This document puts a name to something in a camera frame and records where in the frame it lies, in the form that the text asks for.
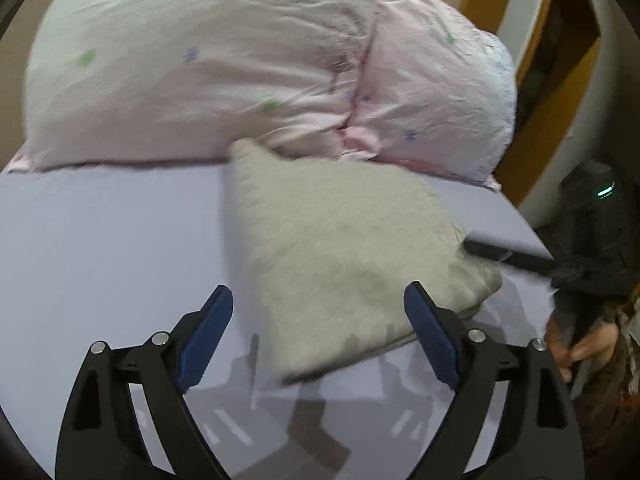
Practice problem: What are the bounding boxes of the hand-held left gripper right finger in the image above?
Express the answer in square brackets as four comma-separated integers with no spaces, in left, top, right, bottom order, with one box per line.
[403,281,586,480]

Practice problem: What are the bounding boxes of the pale pink flowered pillow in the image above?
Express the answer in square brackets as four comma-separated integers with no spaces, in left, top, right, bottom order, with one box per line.
[6,0,382,173]

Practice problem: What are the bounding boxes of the lavender bed sheet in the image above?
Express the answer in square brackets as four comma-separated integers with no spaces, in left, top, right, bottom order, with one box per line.
[0,160,559,480]

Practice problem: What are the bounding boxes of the person's right hand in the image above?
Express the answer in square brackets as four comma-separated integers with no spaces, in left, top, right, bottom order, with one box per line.
[544,305,623,386]

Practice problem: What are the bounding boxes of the orange wooden frame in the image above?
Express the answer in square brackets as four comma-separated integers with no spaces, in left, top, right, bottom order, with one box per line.
[459,0,602,207]

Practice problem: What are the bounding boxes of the grey small garment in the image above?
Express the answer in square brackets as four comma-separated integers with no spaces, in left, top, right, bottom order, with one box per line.
[220,138,503,387]

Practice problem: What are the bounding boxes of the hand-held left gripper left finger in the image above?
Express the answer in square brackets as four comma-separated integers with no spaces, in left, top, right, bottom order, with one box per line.
[56,284,235,480]

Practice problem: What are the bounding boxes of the person's brown patterned clothing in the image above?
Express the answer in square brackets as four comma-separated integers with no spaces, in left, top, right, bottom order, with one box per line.
[570,295,640,461]

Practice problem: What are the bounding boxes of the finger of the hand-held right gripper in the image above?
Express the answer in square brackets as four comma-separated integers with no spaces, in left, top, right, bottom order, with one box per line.
[462,239,559,277]

